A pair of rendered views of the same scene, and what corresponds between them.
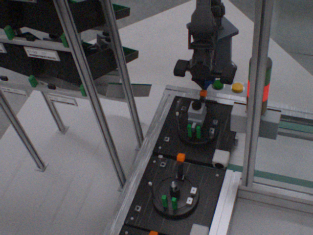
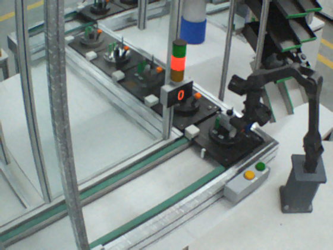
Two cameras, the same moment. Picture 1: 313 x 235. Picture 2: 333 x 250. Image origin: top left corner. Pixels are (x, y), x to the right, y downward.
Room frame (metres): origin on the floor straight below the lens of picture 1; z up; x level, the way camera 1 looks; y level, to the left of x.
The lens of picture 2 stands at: (1.06, -1.49, 2.17)
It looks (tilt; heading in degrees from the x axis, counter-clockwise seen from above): 40 degrees down; 110
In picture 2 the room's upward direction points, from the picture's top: 4 degrees clockwise
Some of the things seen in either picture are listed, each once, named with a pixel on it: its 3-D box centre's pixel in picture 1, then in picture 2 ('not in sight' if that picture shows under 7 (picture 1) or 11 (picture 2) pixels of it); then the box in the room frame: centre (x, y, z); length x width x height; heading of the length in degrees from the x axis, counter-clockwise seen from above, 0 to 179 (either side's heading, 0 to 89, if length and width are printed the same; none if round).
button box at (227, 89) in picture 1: (237, 94); (247, 180); (0.98, -0.29, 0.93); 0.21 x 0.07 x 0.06; 64
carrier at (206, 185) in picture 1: (174, 189); (184, 96); (0.59, 0.00, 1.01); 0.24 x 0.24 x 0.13; 64
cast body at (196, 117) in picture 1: (196, 114); (226, 116); (0.81, -0.11, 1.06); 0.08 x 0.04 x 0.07; 154
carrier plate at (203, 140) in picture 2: (198, 130); (225, 137); (0.82, -0.12, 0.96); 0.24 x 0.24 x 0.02; 64
